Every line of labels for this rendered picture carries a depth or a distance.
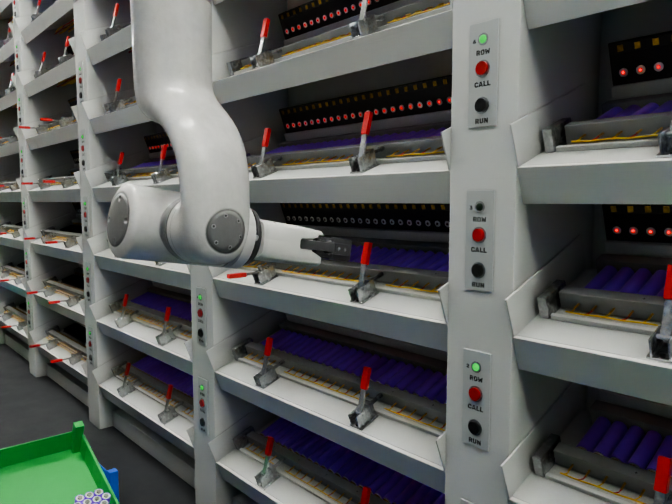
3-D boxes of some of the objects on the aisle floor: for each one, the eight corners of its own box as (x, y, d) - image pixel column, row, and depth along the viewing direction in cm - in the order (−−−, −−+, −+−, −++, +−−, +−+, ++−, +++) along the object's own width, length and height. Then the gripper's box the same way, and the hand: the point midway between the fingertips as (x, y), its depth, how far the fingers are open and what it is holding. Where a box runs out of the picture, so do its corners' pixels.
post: (99, 429, 178) (77, -192, 162) (89, 420, 185) (66, -175, 169) (161, 413, 191) (146, -162, 175) (149, 406, 198) (133, -148, 182)
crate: (126, 544, 118) (131, 515, 115) (16, 587, 105) (18, 556, 102) (79, 446, 138) (82, 420, 135) (-19, 473, 125) (-18, 444, 122)
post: (216, 524, 125) (199, -378, 110) (195, 507, 132) (176, -343, 117) (290, 493, 138) (285, -316, 123) (268, 479, 145) (260, -288, 130)
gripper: (276, 207, 68) (384, 226, 81) (207, 206, 80) (309, 223, 93) (269, 270, 68) (377, 280, 80) (200, 260, 80) (304, 270, 93)
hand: (331, 248), depth 85 cm, fingers open, 3 cm apart
